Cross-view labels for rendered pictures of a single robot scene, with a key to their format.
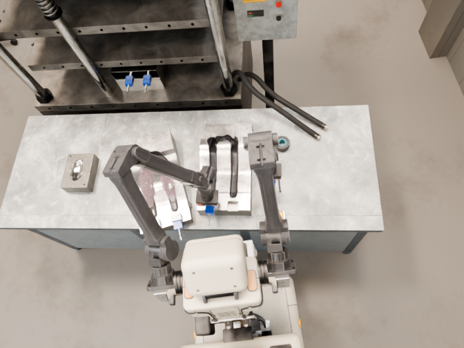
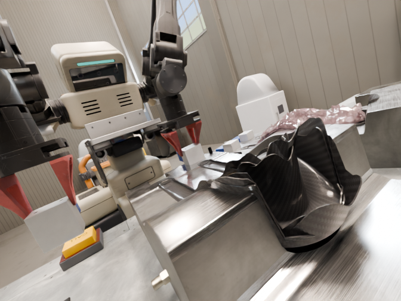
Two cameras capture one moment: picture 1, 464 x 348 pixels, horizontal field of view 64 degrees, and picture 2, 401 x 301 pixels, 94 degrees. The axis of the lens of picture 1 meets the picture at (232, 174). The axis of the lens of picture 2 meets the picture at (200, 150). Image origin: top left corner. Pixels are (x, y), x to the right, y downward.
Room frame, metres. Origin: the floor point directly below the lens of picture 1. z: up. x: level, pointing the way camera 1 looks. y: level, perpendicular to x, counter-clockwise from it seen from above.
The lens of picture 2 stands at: (1.02, -0.19, 1.01)
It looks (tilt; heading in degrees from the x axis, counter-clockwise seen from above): 11 degrees down; 137
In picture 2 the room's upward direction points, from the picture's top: 20 degrees counter-clockwise
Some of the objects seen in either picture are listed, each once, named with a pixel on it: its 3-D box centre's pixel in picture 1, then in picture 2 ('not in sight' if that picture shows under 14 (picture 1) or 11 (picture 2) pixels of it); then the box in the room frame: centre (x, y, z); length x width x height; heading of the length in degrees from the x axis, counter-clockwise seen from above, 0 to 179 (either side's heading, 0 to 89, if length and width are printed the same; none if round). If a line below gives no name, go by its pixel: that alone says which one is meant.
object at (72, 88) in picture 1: (144, 51); not in sight; (1.85, 0.32, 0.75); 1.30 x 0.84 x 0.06; 73
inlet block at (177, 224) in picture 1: (178, 227); (222, 150); (0.59, 0.32, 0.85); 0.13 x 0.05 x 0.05; 0
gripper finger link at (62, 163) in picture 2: not in sight; (50, 181); (0.67, -0.16, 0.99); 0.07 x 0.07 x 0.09; 73
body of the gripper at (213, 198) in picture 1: (206, 194); (174, 110); (0.64, 0.14, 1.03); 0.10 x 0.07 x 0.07; 73
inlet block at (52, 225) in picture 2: not in sight; (62, 211); (0.63, -0.16, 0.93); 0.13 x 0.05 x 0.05; 163
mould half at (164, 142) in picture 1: (157, 181); (309, 132); (0.86, 0.38, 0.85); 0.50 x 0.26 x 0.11; 0
